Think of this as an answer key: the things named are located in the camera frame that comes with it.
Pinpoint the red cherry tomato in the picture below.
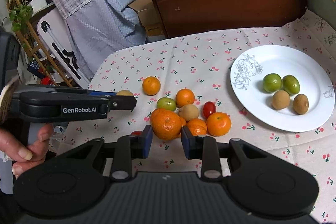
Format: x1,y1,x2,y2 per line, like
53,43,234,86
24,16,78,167
131,131,142,135
202,101,217,119

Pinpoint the peeled-look orange mandarin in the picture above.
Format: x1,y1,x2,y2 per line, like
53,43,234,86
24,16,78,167
187,118,207,136

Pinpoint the large wrinkled mandarin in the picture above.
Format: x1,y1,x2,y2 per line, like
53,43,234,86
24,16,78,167
150,109,182,141

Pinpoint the small orange mandarin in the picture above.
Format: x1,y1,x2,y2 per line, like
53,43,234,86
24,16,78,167
175,88,195,108

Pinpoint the green plum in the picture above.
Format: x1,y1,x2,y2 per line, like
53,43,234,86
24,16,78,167
282,75,300,95
262,73,282,93
157,97,177,111

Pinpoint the brown longan fruit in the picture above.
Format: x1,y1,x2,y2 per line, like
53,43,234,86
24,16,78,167
272,90,290,110

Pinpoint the person's left hand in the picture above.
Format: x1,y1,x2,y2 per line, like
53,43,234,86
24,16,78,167
1,123,54,178

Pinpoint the cherry print tablecloth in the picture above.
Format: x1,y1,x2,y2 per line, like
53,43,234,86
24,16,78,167
51,11,335,223

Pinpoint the white folding board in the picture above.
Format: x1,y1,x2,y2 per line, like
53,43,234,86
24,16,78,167
37,8,90,89

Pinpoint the wooden plant shelf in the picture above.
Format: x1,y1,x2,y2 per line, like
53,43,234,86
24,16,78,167
7,0,72,87

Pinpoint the grey blue hanging cloth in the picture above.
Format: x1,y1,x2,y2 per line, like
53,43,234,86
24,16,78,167
64,0,147,79

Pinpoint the white plate with blue drawing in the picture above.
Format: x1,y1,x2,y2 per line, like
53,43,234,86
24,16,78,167
230,45,335,132

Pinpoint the brown cardboard box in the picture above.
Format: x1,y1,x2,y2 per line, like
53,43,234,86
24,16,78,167
128,0,164,37

